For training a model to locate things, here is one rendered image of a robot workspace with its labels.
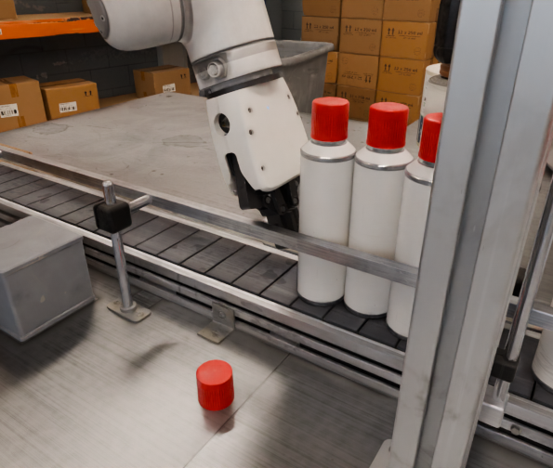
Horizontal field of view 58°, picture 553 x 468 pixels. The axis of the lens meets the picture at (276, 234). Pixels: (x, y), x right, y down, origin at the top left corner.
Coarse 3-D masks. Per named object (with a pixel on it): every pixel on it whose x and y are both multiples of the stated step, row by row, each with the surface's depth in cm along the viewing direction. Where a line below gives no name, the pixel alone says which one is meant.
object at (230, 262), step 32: (0, 192) 78; (32, 192) 78; (64, 192) 78; (160, 224) 68; (160, 256) 60; (192, 256) 60; (224, 256) 60; (256, 256) 60; (256, 288) 54; (288, 288) 54; (352, 320) 49; (384, 320) 49; (512, 384) 41
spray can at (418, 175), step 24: (432, 120) 38; (432, 144) 38; (408, 168) 41; (432, 168) 39; (408, 192) 41; (408, 216) 41; (408, 240) 42; (408, 264) 43; (408, 288) 44; (408, 312) 45
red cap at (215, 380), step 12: (216, 360) 46; (204, 372) 45; (216, 372) 45; (228, 372) 45; (204, 384) 44; (216, 384) 44; (228, 384) 45; (204, 396) 45; (216, 396) 45; (228, 396) 45; (204, 408) 45; (216, 408) 45
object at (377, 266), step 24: (48, 168) 66; (72, 168) 64; (120, 192) 59; (144, 192) 57; (192, 216) 54; (216, 216) 52; (240, 216) 51; (288, 240) 48; (312, 240) 46; (360, 264) 44; (384, 264) 43; (552, 312) 37
